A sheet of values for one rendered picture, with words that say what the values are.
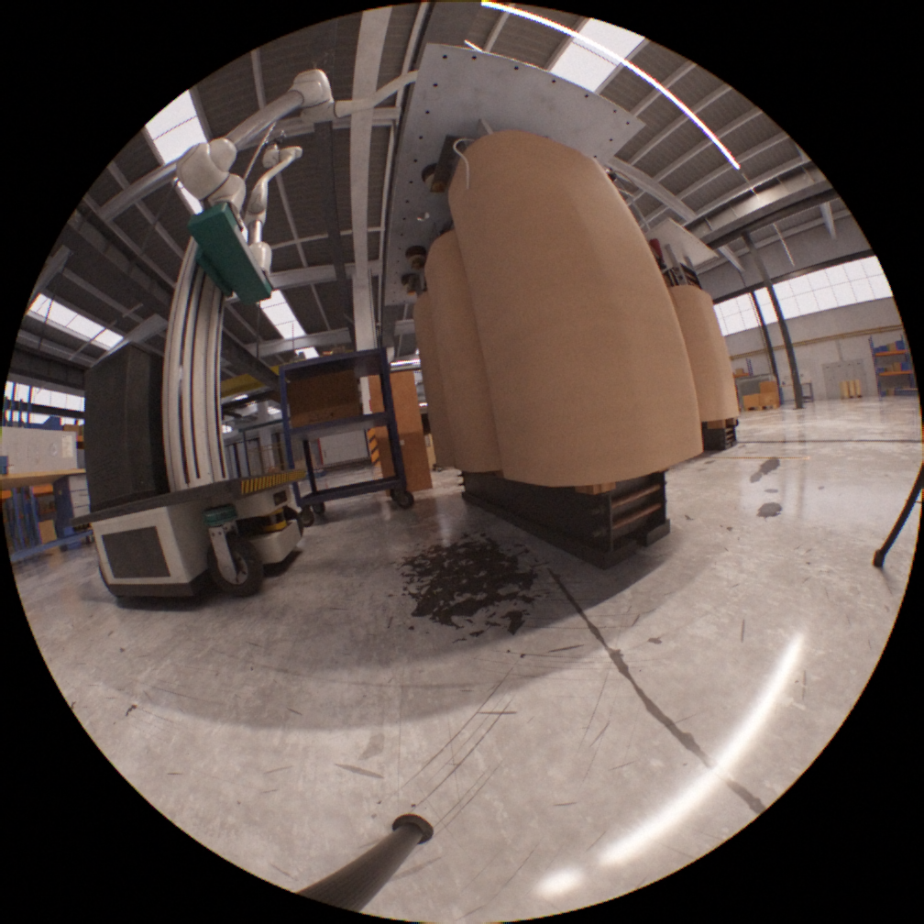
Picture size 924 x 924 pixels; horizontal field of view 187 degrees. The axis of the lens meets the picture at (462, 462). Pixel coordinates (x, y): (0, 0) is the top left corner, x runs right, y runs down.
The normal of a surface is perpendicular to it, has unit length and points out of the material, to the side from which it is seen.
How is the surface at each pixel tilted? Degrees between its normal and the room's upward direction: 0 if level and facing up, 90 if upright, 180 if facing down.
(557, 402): 90
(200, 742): 0
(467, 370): 90
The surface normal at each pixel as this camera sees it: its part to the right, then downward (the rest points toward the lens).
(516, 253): -0.74, 0.17
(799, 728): -0.17, -0.98
